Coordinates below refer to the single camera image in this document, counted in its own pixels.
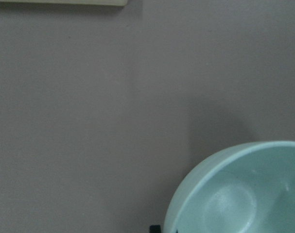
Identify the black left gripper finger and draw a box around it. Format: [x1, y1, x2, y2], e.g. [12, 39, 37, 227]
[149, 225, 161, 233]

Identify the green bowl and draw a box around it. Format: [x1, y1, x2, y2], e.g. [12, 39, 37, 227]
[163, 141, 295, 233]

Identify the cream rabbit serving tray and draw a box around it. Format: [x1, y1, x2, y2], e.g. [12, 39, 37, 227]
[0, 0, 128, 6]

